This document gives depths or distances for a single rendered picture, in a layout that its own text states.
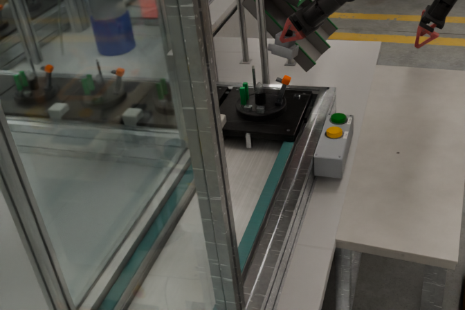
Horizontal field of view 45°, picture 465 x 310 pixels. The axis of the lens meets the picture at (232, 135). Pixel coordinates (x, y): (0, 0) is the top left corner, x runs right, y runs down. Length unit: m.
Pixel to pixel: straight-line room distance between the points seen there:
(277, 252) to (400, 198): 0.41
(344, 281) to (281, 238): 0.75
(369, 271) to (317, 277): 1.23
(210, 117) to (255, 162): 0.87
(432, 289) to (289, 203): 0.38
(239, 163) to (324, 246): 0.32
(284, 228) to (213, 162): 0.59
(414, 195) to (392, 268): 1.05
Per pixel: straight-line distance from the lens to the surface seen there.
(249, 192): 1.33
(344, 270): 1.82
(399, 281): 2.39
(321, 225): 1.31
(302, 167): 1.32
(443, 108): 1.77
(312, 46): 1.79
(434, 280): 1.34
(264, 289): 1.04
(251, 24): 3.06
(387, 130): 1.65
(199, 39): 0.52
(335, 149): 1.38
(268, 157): 1.44
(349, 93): 1.83
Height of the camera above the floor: 1.73
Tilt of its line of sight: 32 degrees down
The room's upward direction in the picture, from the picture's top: 7 degrees counter-clockwise
